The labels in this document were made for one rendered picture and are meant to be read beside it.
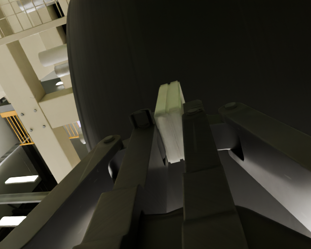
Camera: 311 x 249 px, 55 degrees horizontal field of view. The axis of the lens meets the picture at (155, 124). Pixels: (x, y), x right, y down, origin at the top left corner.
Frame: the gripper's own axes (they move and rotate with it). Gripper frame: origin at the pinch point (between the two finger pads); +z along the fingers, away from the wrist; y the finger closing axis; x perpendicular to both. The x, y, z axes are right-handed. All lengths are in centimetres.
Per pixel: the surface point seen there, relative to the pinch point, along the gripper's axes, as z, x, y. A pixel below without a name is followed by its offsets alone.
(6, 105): 735, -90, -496
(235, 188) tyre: 8.3, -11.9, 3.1
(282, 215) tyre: 8.8, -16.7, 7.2
